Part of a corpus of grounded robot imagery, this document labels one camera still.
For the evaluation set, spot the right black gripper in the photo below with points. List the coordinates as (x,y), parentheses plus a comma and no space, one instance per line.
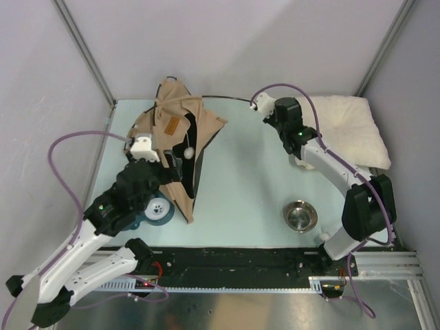
(270,119)

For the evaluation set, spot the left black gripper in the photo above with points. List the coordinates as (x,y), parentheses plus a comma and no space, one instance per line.
(169,174)

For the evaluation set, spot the beige fabric pet tent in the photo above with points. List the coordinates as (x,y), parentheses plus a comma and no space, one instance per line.
(177,125)

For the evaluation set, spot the black tent pole front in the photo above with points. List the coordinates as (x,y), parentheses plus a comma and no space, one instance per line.
(170,88)

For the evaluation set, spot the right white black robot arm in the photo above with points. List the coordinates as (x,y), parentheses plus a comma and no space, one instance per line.
(369,204)

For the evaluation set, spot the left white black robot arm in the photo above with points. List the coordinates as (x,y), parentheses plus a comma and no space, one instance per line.
(47,294)

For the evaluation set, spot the steel pet bowl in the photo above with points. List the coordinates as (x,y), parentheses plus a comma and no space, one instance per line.
(300,216)

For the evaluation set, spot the white pompom toy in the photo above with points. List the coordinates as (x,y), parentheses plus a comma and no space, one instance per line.
(189,153)

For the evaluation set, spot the white paw print bowl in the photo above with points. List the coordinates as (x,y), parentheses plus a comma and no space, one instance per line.
(158,209)

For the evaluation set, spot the teal double bowl stand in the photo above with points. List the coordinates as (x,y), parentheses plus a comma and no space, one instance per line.
(141,218)

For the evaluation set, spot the cream fluffy cushion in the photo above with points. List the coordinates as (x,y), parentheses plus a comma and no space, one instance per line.
(348,129)

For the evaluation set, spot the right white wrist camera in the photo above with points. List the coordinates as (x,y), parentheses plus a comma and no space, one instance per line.
(264,104)

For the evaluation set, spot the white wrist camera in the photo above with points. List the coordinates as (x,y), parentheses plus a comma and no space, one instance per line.
(264,104)
(143,147)

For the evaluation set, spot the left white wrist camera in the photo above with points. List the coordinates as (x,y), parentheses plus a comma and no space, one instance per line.
(143,147)

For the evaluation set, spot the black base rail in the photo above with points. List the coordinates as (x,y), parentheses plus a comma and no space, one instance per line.
(270,267)

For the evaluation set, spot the white slotted cable duct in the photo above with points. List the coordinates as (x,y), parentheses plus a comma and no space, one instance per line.
(126,284)

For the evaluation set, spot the right aluminium frame post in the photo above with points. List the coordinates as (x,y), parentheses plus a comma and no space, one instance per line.
(399,22)

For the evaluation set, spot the aluminium frame post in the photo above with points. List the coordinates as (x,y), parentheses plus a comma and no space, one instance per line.
(83,48)
(399,22)

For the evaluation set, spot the left aluminium frame post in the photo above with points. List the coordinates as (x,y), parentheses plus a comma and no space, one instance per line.
(83,48)

